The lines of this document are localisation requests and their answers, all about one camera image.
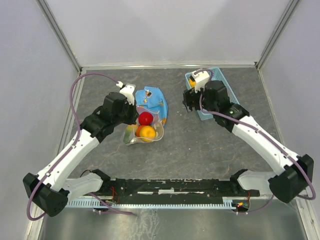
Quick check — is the green orange mango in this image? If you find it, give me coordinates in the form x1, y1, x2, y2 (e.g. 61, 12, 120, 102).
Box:
123, 124, 138, 144

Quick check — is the bright red apple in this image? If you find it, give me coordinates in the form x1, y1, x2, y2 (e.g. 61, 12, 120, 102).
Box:
138, 111, 154, 126

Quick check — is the orange tangerine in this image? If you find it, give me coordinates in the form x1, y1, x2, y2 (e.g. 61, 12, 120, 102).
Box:
135, 125, 144, 137

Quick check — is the clear dotted zip bag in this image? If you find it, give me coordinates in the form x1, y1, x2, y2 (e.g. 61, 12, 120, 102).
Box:
123, 106, 164, 146

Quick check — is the yellow round fruit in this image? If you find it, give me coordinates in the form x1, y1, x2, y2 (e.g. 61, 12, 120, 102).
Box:
139, 125, 156, 142

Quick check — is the small yellow lemon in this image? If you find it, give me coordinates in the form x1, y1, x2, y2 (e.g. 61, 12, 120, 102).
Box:
188, 79, 196, 88

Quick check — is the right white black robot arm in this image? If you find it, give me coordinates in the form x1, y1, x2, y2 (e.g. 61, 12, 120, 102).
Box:
183, 80, 316, 203

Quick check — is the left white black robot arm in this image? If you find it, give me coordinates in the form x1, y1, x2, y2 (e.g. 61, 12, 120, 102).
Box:
22, 92, 138, 217

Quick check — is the blue patterned cloth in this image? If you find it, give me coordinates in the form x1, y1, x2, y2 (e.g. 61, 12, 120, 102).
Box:
135, 86, 169, 126

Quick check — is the light blue plastic basket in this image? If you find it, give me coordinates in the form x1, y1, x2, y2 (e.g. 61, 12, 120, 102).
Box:
185, 67, 240, 121

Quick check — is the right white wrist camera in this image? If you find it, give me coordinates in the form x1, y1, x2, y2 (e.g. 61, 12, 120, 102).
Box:
189, 70, 211, 93

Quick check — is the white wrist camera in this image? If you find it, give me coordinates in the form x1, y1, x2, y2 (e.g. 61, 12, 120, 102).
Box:
116, 81, 136, 106
189, 70, 211, 93

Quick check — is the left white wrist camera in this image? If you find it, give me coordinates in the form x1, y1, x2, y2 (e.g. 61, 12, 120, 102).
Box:
116, 81, 136, 106

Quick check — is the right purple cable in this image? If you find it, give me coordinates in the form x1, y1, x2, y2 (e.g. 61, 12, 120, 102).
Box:
192, 67, 317, 215

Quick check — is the purple cable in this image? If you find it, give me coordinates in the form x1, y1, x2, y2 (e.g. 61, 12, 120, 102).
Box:
26, 72, 121, 221
192, 67, 317, 215

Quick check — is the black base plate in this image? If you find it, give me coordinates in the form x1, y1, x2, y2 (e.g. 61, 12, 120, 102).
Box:
94, 178, 260, 204

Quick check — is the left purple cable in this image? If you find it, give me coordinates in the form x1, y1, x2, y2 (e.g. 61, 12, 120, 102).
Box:
26, 72, 121, 221

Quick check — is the light blue cable duct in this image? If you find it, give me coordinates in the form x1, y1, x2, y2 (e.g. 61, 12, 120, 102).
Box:
66, 196, 236, 210

